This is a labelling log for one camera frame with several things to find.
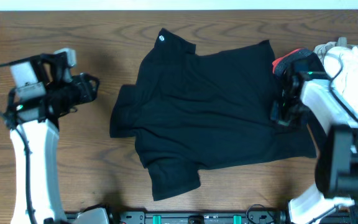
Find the dark garment with red trim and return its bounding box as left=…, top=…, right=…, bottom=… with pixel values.
left=272, top=48, right=329, bottom=149

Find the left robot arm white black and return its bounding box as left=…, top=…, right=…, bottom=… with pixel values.
left=11, top=119, right=70, bottom=223

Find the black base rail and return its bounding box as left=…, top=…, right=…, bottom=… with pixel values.
left=65, top=205, right=351, bottom=224

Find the white cloth pile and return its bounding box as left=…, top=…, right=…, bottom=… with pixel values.
left=314, top=42, right=358, bottom=114

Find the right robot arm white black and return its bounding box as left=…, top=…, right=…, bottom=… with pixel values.
left=272, top=71, right=358, bottom=223

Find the black t-shirt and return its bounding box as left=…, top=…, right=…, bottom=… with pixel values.
left=109, top=29, right=316, bottom=201

